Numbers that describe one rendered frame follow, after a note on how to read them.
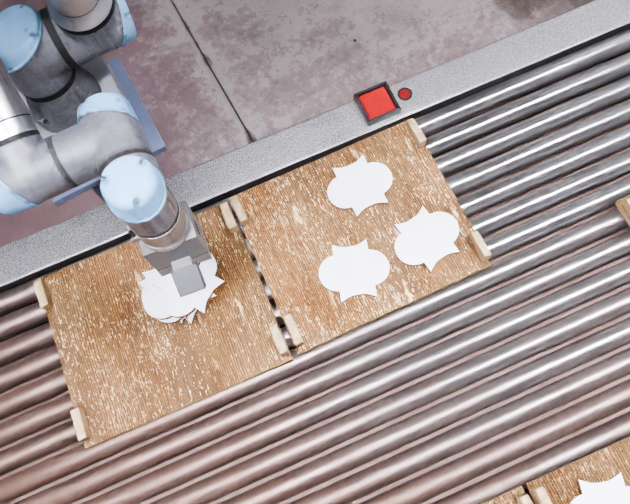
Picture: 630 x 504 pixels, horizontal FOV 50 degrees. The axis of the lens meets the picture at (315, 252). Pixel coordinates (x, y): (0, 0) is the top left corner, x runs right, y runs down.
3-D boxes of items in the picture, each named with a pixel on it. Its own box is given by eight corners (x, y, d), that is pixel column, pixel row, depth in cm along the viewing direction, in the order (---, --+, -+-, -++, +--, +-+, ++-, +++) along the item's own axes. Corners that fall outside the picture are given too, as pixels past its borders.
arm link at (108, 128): (40, 113, 90) (65, 181, 86) (117, 78, 90) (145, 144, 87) (66, 140, 97) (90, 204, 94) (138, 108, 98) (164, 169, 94)
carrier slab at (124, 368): (39, 281, 136) (35, 279, 134) (229, 203, 138) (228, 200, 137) (88, 449, 125) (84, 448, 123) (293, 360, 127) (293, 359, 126)
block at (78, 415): (74, 412, 125) (68, 410, 123) (84, 408, 125) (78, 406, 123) (83, 442, 123) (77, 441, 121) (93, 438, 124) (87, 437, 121)
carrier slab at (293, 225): (230, 200, 139) (228, 197, 137) (410, 122, 142) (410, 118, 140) (298, 355, 127) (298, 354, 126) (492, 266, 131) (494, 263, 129)
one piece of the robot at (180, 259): (140, 282, 93) (171, 310, 109) (201, 259, 94) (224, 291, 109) (118, 207, 97) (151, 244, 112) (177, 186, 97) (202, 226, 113)
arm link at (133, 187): (143, 137, 85) (167, 193, 83) (167, 174, 96) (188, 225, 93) (85, 163, 85) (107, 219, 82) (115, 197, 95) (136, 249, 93)
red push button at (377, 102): (358, 99, 145) (358, 96, 143) (383, 89, 145) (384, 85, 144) (370, 122, 143) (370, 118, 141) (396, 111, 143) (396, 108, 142)
